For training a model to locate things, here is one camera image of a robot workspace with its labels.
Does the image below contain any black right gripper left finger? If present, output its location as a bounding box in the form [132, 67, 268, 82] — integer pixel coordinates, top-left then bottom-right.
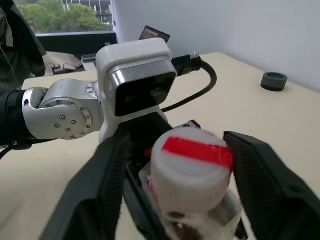
[41, 134, 131, 240]

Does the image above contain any person in dark jacket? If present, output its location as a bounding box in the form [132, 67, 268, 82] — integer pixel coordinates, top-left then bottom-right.
[0, 0, 48, 91]

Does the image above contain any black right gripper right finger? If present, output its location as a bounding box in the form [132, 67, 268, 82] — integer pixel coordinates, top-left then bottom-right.
[223, 130, 320, 240]

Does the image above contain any clear bottle with red tape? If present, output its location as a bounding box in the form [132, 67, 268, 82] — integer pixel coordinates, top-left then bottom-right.
[138, 125, 245, 240]

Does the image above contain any black round cap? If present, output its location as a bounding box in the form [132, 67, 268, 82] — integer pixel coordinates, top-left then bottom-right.
[260, 71, 289, 92]

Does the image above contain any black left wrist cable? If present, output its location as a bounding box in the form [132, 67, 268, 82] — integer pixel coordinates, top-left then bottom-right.
[159, 51, 219, 114]

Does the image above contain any dark framed picture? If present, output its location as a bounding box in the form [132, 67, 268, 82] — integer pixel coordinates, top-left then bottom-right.
[138, 25, 171, 44]

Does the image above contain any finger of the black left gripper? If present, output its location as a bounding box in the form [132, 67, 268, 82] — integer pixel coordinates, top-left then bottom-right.
[183, 120, 202, 130]
[121, 149, 169, 240]

